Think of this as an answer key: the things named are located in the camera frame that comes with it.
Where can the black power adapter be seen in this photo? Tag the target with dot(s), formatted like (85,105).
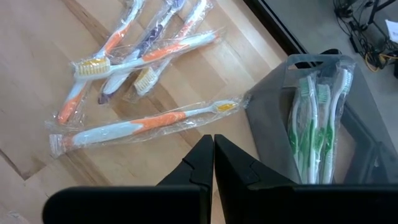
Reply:
(354,43)

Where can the black metal floor frame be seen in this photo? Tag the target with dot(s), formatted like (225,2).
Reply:
(377,9)

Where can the grey plastic bin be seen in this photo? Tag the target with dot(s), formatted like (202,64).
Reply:
(267,124)

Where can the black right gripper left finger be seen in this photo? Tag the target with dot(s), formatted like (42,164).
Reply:
(140,205)

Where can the white paper sheet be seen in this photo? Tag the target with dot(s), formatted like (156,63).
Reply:
(392,31)

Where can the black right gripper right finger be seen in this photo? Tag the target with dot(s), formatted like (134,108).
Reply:
(295,205)

